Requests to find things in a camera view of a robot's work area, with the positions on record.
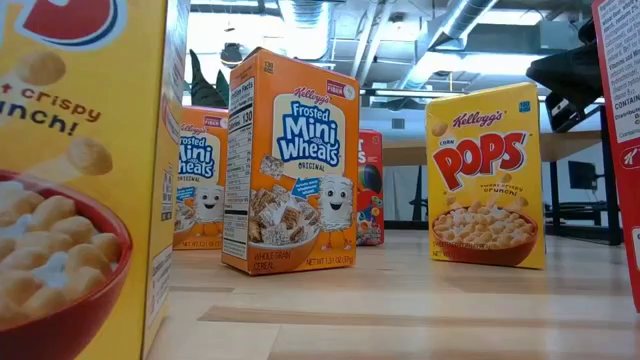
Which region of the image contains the black computer monitor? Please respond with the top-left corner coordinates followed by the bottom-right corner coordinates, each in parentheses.
top-left (567, 160), bottom-right (598, 192)

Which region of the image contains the green plant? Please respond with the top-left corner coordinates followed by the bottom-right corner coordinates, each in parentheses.
top-left (188, 48), bottom-right (231, 109)

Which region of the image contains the silver ventilation duct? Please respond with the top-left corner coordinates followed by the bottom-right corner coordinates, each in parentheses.
top-left (399, 0), bottom-right (501, 91)

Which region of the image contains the black dome ceiling lamp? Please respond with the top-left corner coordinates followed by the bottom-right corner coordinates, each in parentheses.
top-left (219, 41), bottom-right (245, 70)

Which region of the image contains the orange Frosted Mini-Wheats cereal box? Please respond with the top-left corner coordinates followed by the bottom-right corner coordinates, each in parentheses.
top-left (172, 105), bottom-right (230, 251)
top-left (220, 47), bottom-right (361, 277)

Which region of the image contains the long ceiling light strip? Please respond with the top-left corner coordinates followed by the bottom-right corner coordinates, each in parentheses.
top-left (372, 88), bottom-right (469, 99)

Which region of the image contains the yellow Corn Pops cereal box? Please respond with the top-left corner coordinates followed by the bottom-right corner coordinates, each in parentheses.
top-left (0, 0), bottom-right (192, 360)
top-left (424, 81), bottom-right (547, 271)

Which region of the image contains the black box with white label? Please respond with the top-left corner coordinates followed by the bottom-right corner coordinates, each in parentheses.
top-left (543, 91), bottom-right (586, 134)

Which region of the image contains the red Froot Loops cereal box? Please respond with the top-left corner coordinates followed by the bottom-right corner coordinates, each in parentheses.
top-left (355, 129), bottom-right (385, 247)
top-left (591, 0), bottom-right (640, 314)

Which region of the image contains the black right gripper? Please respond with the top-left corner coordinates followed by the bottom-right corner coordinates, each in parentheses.
top-left (526, 46), bottom-right (605, 109)

